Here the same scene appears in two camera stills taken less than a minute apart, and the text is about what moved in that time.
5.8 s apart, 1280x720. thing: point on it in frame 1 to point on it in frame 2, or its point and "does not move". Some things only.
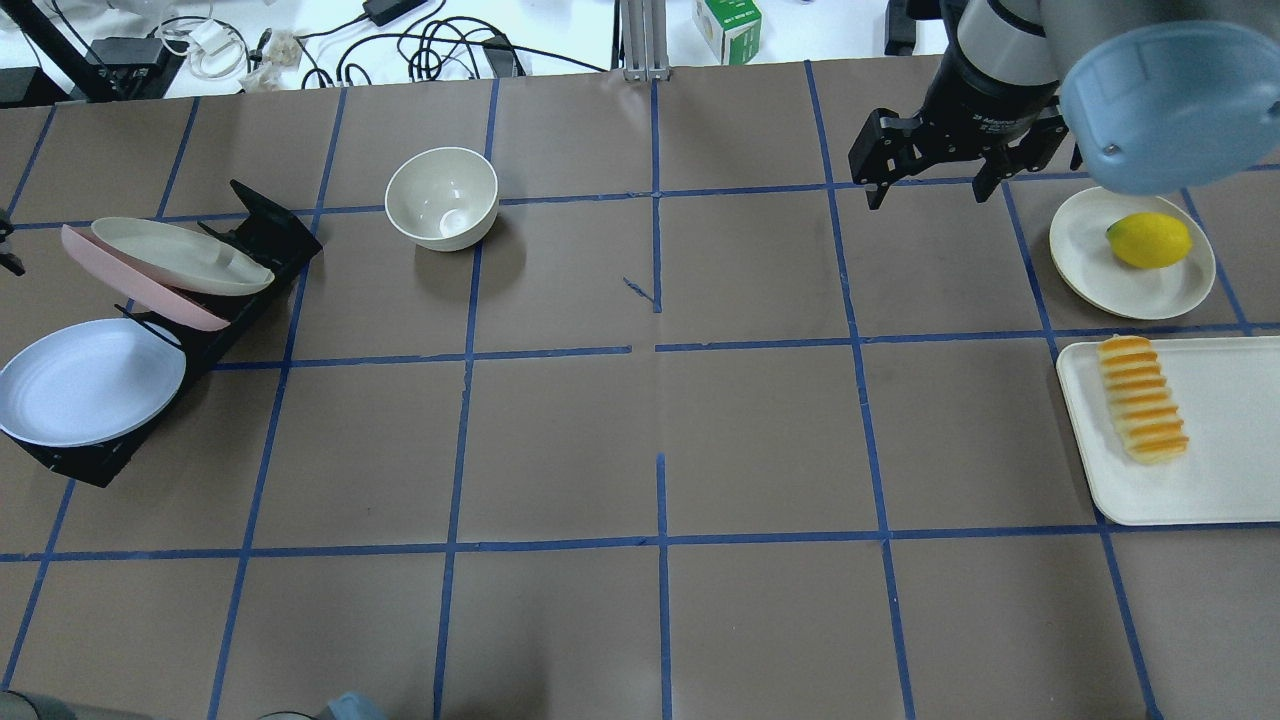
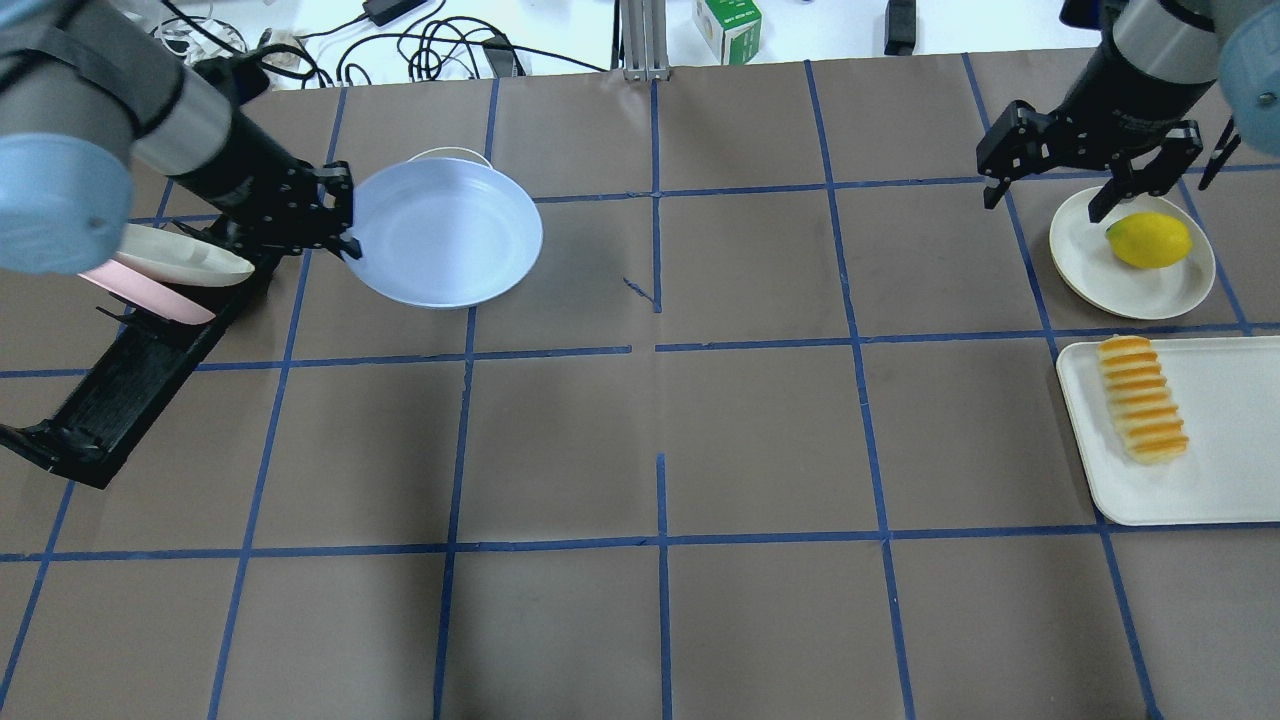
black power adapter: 381,12 does not move
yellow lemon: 1149,240 does not move
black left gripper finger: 11,262 to 268,197
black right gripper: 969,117 to 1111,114
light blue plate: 90,382 to 444,232
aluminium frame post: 645,40 does not move
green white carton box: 732,28 does not move
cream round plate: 1094,273 does not move
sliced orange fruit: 1145,411 does not move
